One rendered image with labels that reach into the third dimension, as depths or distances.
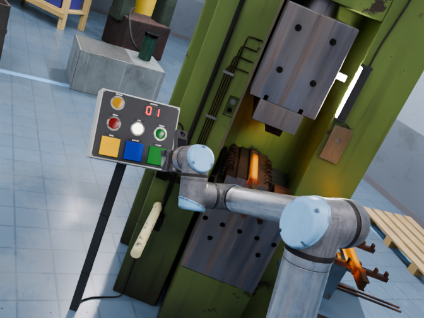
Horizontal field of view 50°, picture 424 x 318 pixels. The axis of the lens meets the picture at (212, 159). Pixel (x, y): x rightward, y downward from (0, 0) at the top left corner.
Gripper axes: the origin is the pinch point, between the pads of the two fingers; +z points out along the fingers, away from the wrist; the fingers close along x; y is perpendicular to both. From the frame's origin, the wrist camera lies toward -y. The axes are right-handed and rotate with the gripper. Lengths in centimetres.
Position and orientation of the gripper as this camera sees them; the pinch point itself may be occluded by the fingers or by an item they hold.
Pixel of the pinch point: (165, 154)
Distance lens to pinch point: 181.0
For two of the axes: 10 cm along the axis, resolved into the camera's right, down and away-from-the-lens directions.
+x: 8.9, 1.8, 4.2
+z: -4.3, 0.1, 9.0
